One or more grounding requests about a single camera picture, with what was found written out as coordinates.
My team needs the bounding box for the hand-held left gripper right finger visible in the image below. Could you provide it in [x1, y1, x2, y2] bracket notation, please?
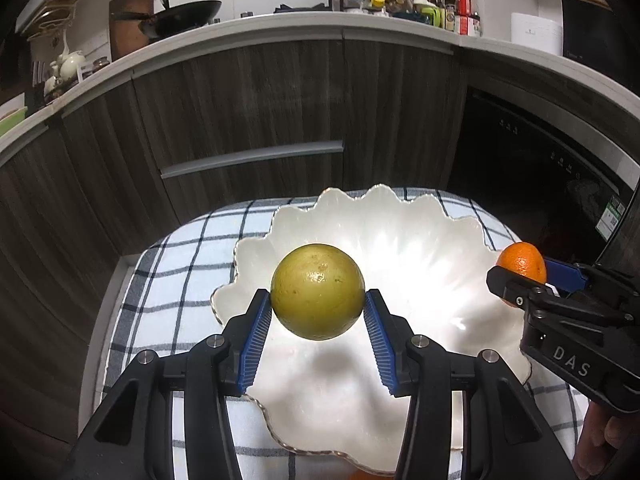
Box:
[363, 289, 576, 480]

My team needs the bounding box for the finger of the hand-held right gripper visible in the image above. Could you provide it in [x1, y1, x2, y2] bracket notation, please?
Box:
[486, 265, 632, 334]
[543, 258, 609, 297]

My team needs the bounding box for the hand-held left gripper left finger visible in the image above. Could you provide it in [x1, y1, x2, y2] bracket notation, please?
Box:
[60, 287, 274, 480]

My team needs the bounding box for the orange mandarin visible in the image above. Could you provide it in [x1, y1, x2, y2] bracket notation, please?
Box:
[495, 241, 548, 308]

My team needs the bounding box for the yellow-green round fruit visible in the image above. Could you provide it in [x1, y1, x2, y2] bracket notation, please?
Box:
[270, 243, 366, 342]

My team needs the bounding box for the white scalloped bowl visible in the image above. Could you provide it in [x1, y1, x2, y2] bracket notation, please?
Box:
[210, 185, 533, 476]

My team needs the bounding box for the person's right hand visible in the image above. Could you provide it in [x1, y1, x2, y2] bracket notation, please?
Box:
[572, 400, 640, 480]

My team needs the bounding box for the green label sticker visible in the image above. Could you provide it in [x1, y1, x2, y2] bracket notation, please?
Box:
[597, 195, 628, 241]

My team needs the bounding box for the white checkered cloth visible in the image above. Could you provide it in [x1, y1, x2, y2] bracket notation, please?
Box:
[102, 187, 591, 480]

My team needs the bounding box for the black built-in dishwasher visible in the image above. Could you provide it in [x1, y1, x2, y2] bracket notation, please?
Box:
[450, 85, 640, 271]

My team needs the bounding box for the dark wood kitchen cabinet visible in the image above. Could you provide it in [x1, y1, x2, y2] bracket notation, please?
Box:
[0, 40, 468, 441]

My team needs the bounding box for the black countertop appliance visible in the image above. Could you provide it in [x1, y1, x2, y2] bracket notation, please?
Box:
[560, 0, 626, 66]

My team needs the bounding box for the green mug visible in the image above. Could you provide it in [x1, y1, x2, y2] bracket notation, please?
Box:
[415, 2, 446, 28]

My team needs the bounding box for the green tray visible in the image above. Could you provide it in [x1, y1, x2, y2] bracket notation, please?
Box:
[0, 107, 28, 136]

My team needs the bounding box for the white teapot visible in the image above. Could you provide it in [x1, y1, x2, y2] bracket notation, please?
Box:
[50, 50, 86, 81]

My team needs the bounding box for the black wok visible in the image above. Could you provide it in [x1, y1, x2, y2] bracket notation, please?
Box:
[137, 0, 223, 43]

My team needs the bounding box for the wooden cutting board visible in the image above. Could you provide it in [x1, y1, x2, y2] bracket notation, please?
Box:
[109, 0, 161, 61]

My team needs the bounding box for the grey drawer handle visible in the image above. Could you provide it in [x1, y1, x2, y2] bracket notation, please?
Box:
[160, 141, 346, 179]

